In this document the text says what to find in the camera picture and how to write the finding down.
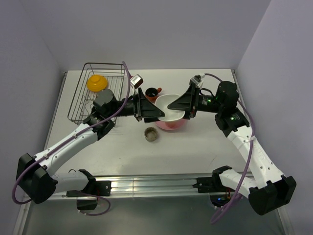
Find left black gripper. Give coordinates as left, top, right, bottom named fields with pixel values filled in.
left=107, top=88, right=164, bottom=123

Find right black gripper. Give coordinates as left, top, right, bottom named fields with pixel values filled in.
left=167, top=82, right=223, bottom=119

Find white square bowl green outside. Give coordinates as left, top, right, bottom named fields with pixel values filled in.
left=155, top=94, right=186, bottom=122

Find yellow ribbed bowl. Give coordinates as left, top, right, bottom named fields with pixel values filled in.
left=87, top=74, right=108, bottom=93

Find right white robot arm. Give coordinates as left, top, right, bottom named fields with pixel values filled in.
left=167, top=81, right=296, bottom=215

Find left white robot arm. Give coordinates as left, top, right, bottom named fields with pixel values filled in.
left=12, top=89, right=165, bottom=204

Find pink round plate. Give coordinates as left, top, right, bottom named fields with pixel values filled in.
left=155, top=119, right=187, bottom=131

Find small grey speckled bowl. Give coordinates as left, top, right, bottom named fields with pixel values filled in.
left=144, top=127, right=158, bottom=142

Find dark brown ceramic mug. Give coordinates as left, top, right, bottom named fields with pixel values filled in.
left=145, top=88, right=162, bottom=103

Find pink plastic cup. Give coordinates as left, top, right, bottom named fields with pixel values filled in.
left=165, top=120, right=180, bottom=129

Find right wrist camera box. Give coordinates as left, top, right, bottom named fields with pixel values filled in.
left=190, top=73, right=205, bottom=89

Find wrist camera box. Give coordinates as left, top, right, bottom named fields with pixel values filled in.
left=130, top=74, right=143, bottom=89
left=190, top=73, right=205, bottom=89

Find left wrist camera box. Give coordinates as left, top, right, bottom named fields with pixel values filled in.
left=130, top=74, right=143, bottom=89

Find black wire dish rack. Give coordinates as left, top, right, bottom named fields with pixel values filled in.
left=67, top=62, right=127, bottom=125

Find aluminium frame rail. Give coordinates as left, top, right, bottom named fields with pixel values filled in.
left=23, top=172, right=279, bottom=201

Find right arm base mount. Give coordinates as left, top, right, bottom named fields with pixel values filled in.
left=192, top=177, right=221, bottom=193

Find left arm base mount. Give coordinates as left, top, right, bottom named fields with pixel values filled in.
left=66, top=181, right=112, bottom=213

